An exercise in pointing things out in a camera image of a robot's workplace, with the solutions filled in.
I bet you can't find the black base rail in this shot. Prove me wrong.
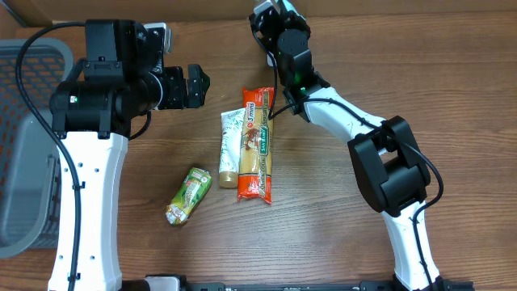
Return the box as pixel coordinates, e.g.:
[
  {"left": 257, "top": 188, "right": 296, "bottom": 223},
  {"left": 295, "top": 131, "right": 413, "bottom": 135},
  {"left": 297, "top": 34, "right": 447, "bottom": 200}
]
[{"left": 120, "top": 274, "right": 475, "bottom": 291}]

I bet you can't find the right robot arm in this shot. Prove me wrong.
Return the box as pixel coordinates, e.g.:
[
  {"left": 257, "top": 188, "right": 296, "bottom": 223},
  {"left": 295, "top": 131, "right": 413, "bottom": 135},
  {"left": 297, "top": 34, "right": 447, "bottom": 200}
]
[{"left": 249, "top": 1, "right": 443, "bottom": 290}]

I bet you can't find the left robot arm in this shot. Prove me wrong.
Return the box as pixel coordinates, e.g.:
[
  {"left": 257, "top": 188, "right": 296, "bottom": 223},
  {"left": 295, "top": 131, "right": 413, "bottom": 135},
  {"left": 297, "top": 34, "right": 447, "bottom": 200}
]
[{"left": 48, "top": 19, "right": 210, "bottom": 290}]

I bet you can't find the white cream tube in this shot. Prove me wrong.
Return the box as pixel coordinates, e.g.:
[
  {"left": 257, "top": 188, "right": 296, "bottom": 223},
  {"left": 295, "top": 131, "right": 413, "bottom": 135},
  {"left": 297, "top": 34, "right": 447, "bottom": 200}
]
[{"left": 219, "top": 108, "right": 246, "bottom": 188}]

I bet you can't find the orange spaghetti packet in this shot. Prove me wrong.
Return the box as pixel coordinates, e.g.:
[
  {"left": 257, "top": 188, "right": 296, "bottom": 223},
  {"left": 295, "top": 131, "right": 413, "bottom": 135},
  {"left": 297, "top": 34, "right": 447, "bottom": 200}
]
[{"left": 237, "top": 87, "right": 275, "bottom": 205}]

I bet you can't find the green yellow snack packet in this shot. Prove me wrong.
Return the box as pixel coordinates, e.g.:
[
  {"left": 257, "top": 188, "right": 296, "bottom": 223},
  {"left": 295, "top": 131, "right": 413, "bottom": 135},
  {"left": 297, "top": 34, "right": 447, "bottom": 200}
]
[{"left": 166, "top": 167, "right": 212, "bottom": 226}]

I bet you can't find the grey plastic mesh basket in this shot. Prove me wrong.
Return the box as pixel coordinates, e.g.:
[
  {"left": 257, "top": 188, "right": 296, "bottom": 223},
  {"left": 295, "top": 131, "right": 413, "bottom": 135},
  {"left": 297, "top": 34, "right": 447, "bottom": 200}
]
[{"left": 1, "top": 38, "right": 74, "bottom": 259}]

